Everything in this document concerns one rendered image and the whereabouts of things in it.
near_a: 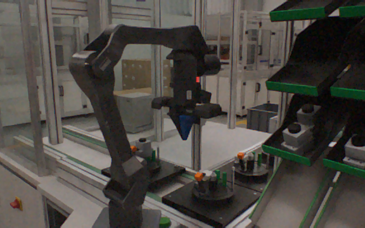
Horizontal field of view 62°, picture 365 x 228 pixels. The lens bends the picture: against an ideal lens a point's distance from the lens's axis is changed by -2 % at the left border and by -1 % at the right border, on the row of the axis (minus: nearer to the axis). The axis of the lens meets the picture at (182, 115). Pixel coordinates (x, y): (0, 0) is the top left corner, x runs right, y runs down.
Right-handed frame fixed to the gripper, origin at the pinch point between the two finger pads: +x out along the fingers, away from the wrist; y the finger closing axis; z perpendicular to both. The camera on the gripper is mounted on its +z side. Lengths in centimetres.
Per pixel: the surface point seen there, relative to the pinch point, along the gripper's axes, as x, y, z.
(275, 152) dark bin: 5.3, -19.1, 11.9
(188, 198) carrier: 28.2, 9.6, 13.1
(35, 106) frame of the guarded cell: 6, 87, 0
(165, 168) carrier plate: 28, 33, 26
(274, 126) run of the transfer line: 34, 39, 137
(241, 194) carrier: 28.2, -1.7, 27.1
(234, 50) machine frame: -17, 66, 126
